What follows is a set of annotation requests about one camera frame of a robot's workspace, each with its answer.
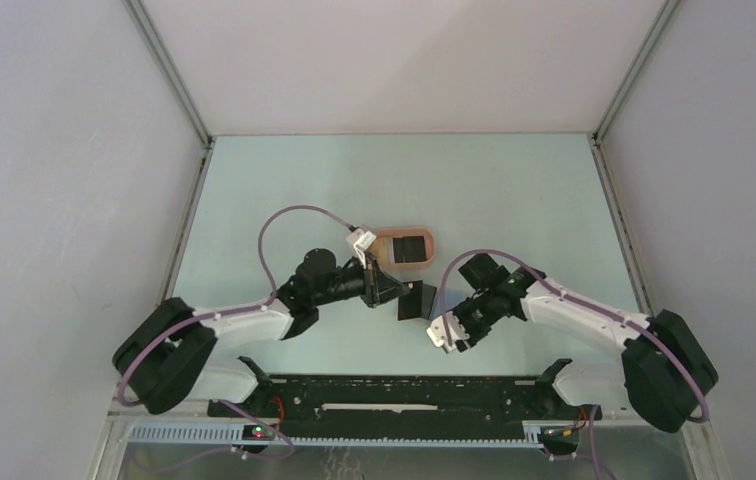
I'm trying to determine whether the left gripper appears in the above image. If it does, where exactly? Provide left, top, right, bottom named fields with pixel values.
left=313, top=251, right=409, bottom=308

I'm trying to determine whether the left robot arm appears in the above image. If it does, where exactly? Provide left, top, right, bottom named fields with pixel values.
left=112, top=249, right=409, bottom=417

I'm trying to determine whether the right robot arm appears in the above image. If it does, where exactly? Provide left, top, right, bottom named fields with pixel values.
left=426, top=249, right=719, bottom=433

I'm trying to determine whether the pink plastic tray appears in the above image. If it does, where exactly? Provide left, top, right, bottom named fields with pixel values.
left=368, top=226, right=436, bottom=271

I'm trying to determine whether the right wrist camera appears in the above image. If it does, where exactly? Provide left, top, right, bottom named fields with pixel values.
left=426, top=312, right=470, bottom=354

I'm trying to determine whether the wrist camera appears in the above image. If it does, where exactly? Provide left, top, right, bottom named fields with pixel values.
left=346, top=227, right=377, bottom=267
left=426, top=312, right=470, bottom=354

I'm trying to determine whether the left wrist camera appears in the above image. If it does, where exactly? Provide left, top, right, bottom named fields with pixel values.
left=346, top=227, right=377, bottom=267

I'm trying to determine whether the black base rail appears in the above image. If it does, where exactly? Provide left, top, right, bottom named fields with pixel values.
left=238, top=375, right=591, bottom=440

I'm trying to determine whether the white cable duct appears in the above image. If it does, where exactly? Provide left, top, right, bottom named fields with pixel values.
left=127, top=422, right=542, bottom=448

